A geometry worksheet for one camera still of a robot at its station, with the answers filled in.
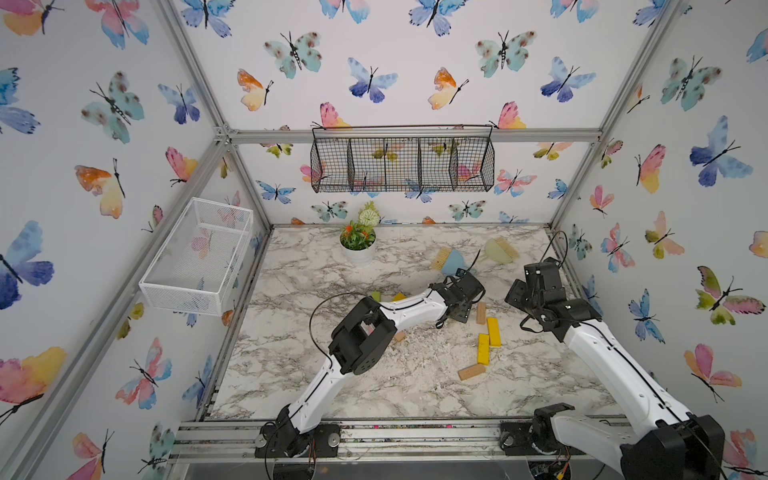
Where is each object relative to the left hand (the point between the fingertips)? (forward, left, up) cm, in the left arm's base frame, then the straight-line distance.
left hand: (458, 304), depth 95 cm
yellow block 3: (-14, -5, -2) cm, 15 cm away
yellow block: (-15, +19, +30) cm, 39 cm away
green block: (+6, +26, -4) cm, 27 cm away
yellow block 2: (-8, -10, -3) cm, 13 cm away
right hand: (-4, -15, +15) cm, 21 cm away
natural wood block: (-1, -7, -2) cm, 8 cm away
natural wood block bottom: (-20, -1, -3) cm, 20 cm away
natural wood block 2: (-9, +19, -2) cm, 21 cm away
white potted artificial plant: (+17, +31, +13) cm, 38 cm away
